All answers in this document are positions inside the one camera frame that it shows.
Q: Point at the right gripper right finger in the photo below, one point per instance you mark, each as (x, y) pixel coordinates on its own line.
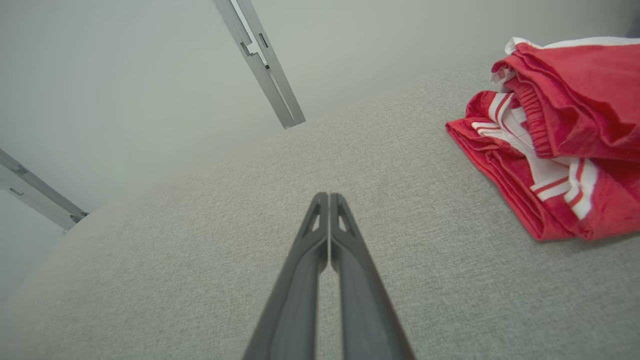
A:
(367, 310)

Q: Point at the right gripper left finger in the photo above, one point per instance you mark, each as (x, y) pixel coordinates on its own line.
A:
(295, 300)

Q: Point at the red and white basketball jersey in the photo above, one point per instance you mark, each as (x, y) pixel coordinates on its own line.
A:
(550, 200)

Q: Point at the red shorts with white stripes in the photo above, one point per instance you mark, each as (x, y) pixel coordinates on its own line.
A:
(585, 95)

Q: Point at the grey metal upright post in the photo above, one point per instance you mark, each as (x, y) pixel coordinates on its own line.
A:
(265, 65)

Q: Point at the grey metal side rail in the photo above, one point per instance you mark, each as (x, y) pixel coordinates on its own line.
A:
(35, 192)

